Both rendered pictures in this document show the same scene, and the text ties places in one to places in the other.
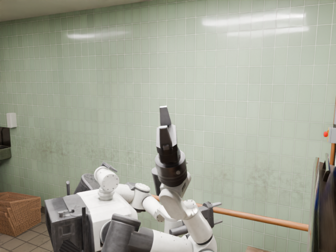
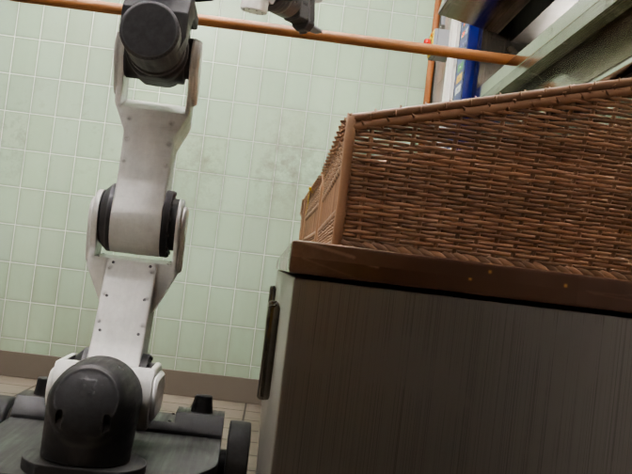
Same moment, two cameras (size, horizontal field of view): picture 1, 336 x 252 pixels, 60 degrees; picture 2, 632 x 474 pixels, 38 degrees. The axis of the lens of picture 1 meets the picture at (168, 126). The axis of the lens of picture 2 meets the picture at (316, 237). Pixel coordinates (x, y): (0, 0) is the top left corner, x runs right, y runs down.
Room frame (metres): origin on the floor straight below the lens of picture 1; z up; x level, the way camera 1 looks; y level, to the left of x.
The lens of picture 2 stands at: (-0.80, 0.88, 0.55)
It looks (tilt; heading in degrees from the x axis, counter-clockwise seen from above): 2 degrees up; 330
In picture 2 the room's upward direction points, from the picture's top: 7 degrees clockwise
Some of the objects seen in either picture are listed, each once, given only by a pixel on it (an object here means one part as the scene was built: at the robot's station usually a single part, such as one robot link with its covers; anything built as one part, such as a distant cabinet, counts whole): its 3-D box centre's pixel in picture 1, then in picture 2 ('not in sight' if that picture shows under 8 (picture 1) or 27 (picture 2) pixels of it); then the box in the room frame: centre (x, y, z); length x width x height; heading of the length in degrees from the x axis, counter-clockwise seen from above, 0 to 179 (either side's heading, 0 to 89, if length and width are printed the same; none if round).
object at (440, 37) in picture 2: (333, 134); (439, 45); (1.98, -1.15, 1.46); 0.10 x 0.07 x 0.10; 153
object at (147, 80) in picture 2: not in sight; (160, 55); (1.03, 0.26, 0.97); 0.14 x 0.13 x 0.12; 64
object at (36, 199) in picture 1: (9, 202); not in sight; (3.43, 1.98, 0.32); 0.56 x 0.49 x 0.28; 71
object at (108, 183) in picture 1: (106, 181); not in sight; (1.04, 0.23, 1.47); 0.10 x 0.07 x 0.09; 29
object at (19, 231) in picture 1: (9, 216); not in sight; (3.43, 1.99, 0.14); 0.56 x 0.49 x 0.28; 69
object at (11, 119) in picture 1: (11, 120); not in sight; (3.98, 2.16, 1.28); 0.09 x 0.09 x 0.20; 63
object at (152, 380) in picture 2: not in sight; (108, 388); (0.93, 0.31, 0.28); 0.21 x 0.20 x 0.13; 154
